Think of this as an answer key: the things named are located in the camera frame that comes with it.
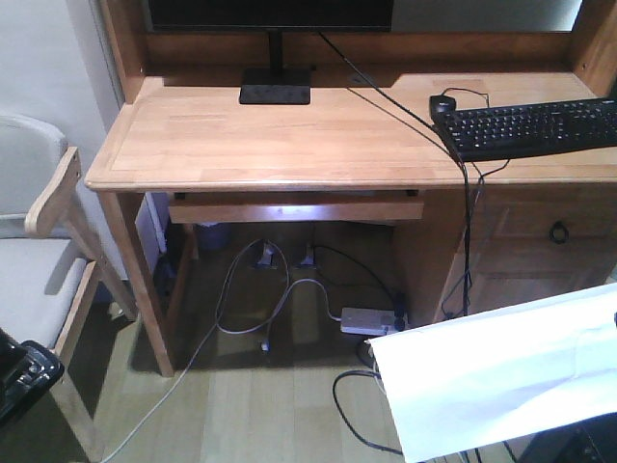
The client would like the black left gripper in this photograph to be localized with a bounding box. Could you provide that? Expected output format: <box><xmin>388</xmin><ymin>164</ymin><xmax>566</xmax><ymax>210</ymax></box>
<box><xmin>1</xmin><ymin>330</ymin><xmax>65</xmax><ymax>427</ymax></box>

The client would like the white paper sheet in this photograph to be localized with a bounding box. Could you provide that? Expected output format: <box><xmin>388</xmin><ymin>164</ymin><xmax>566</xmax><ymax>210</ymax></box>
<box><xmin>371</xmin><ymin>285</ymin><xmax>616</xmax><ymax>462</ymax></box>

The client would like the wooden armchair grey cushion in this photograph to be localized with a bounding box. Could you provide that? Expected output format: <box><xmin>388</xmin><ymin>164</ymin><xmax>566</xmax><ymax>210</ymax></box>
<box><xmin>1</xmin><ymin>114</ymin><xmax>137</xmax><ymax>462</ymax></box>

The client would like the white power strip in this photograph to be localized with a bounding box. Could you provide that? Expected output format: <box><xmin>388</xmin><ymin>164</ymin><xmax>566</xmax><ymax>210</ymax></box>
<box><xmin>340</xmin><ymin>307</ymin><xmax>409</xmax><ymax>337</ymax></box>

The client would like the black computer monitor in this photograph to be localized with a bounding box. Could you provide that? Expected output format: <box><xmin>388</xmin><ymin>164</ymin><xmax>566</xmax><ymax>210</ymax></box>
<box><xmin>145</xmin><ymin>1</ymin><xmax>393</xmax><ymax>105</ymax></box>

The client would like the black computer mouse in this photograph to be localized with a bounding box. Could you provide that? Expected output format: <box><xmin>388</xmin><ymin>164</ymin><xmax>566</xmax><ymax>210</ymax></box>
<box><xmin>429</xmin><ymin>95</ymin><xmax>457</xmax><ymax>117</ymax></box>

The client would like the black computer keyboard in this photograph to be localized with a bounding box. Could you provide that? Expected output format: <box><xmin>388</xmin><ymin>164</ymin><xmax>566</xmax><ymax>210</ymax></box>
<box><xmin>431</xmin><ymin>97</ymin><xmax>616</xmax><ymax>163</ymax></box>

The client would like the grey floor cable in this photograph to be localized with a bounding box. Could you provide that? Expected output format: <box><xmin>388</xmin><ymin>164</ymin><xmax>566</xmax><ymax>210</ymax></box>
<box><xmin>98</xmin><ymin>238</ymin><xmax>343</xmax><ymax>463</ymax></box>

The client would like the black monitor cable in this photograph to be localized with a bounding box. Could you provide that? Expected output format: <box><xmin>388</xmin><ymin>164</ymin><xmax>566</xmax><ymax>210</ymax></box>
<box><xmin>318</xmin><ymin>31</ymin><xmax>473</xmax><ymax>319</ymax></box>

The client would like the black mouse cable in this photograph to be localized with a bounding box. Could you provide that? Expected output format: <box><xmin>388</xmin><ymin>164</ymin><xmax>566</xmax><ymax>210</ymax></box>
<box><xmin>441</xmin><ymin>87</ymin><xmax>511</xmax><ymax>324</ymax></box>

